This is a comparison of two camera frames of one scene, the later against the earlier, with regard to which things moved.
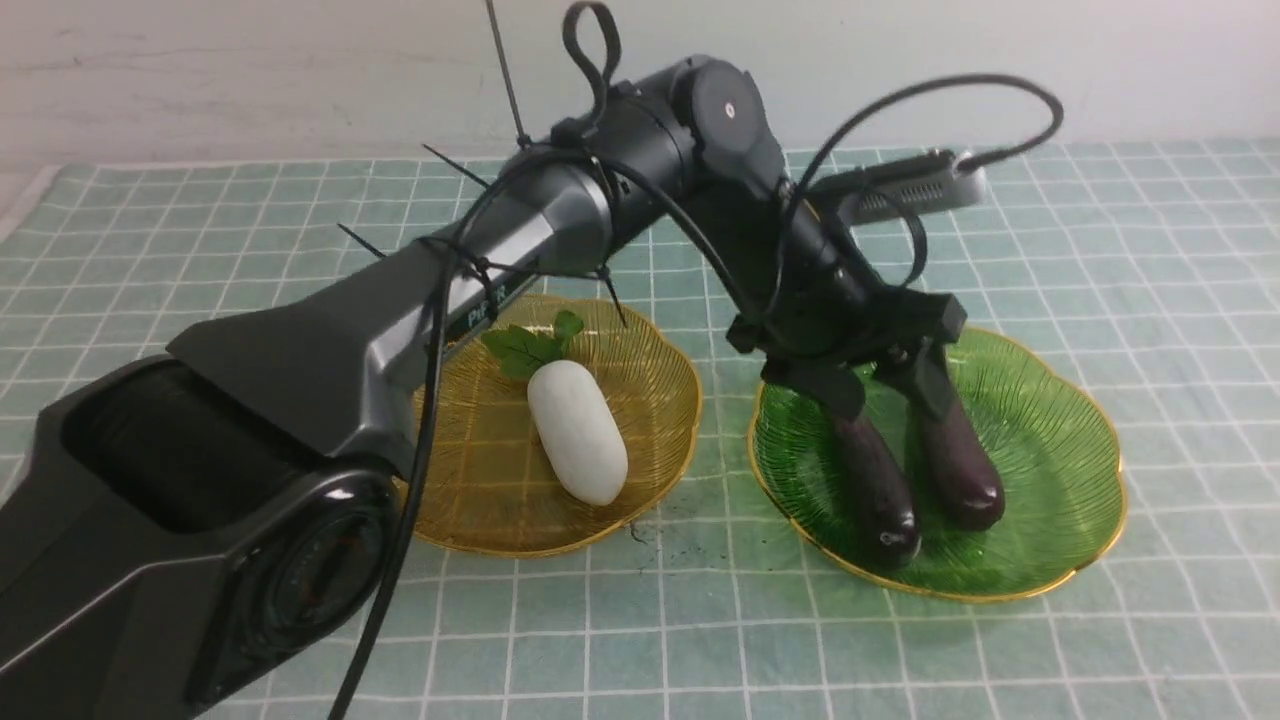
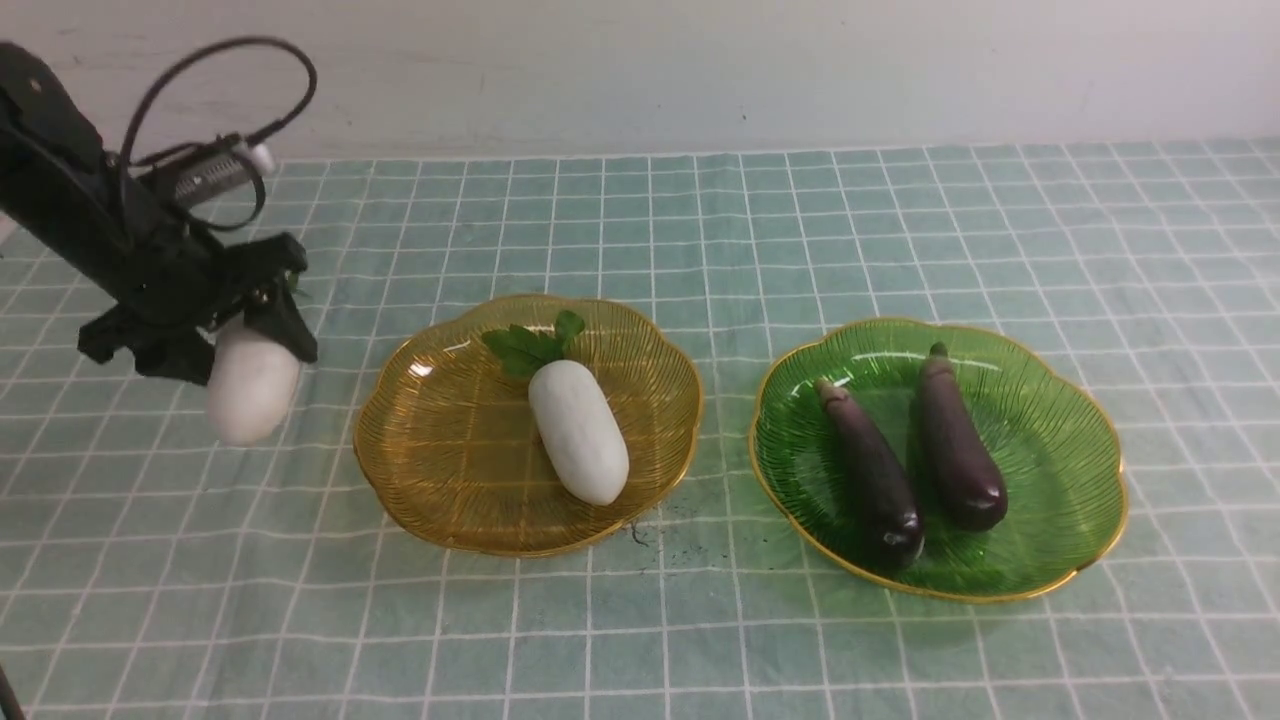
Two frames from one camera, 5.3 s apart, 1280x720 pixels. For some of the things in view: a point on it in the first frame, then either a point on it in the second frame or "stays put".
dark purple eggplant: [963, 478] stays put
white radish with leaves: [571, 417] stays put
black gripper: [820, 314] to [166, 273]
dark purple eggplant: [877, 488] stays put
